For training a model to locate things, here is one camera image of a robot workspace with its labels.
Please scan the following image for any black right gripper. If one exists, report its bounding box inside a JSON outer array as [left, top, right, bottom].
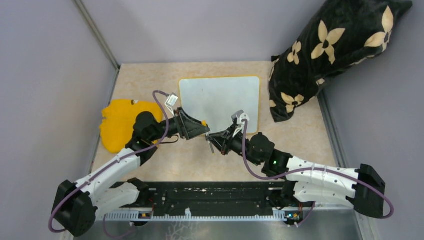
[[207, 123, 262, 166]]

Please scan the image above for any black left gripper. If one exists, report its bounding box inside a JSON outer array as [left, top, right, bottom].
[[149, 106, 211, 142]]

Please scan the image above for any white marker pen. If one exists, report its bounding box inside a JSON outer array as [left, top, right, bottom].
[[208, 140, 215, 155]]

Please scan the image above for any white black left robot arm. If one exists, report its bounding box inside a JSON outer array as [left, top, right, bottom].
[[48, 107, 210, 237]]

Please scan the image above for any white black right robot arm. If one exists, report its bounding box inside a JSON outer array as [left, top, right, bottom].
[[206, 128, 387, 219]]

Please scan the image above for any white whiteboard yellow rim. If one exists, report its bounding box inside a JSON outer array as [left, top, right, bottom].
[[179, 76, 261, 134]]

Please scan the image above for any yellow folded cloth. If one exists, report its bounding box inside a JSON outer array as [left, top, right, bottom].
[[99, 99, 164, 154]]

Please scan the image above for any black floral pillow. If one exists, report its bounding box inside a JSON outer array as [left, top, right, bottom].
[[268, 0, 413, 123]]

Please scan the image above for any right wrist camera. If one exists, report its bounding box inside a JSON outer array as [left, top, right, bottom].
[[231, 110, 250, 137]]

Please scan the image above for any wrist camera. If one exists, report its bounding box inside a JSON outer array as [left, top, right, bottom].
[[231, 110, 250, 137], [164, 93, 179, 116]]

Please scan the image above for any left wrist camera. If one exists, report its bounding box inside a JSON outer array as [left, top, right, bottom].
[[164, 93, 179, 116]]

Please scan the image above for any aluminium frame post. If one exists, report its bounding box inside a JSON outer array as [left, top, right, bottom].
[[72, 0, 121, 71]]

